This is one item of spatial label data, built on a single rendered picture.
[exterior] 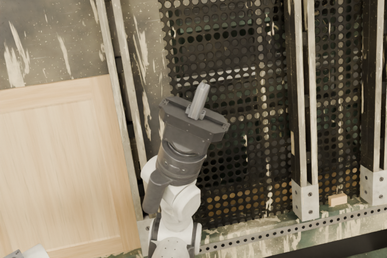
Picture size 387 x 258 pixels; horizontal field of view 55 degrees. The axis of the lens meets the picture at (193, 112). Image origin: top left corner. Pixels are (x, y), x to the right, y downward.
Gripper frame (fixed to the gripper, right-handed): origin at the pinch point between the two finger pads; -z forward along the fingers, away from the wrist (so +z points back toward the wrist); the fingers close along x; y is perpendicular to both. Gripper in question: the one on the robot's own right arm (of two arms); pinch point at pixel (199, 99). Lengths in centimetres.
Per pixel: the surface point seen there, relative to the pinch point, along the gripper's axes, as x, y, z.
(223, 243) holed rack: -19, 23, 67
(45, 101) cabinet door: 43, 17, 34
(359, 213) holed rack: -58, 48, 55
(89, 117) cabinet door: 31, 21, 37
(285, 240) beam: -38, 33, 66
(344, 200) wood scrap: -52, 50, 54
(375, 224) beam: -66, 50, 58
